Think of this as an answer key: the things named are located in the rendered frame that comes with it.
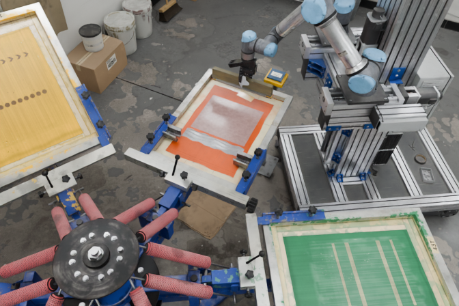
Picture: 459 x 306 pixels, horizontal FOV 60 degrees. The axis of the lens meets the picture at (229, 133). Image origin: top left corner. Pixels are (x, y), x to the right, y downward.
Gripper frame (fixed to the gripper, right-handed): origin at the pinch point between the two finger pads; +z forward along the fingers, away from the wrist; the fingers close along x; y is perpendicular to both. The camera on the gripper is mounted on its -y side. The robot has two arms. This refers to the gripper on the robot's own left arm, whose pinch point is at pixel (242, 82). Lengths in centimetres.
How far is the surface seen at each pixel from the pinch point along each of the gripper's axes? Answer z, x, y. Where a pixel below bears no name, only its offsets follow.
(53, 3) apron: 27, 50, -196
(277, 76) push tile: 12.6, 30.5, 12.8
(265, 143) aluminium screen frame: 10.8, -28.8, 27.2
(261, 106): 14.2, 1.0, 13.2
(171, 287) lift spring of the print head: -7, -125, 26
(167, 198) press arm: 5, -85, -1
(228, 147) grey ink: 13.6, -38.4, 9.3
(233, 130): 14.1, -25.2, 6.2
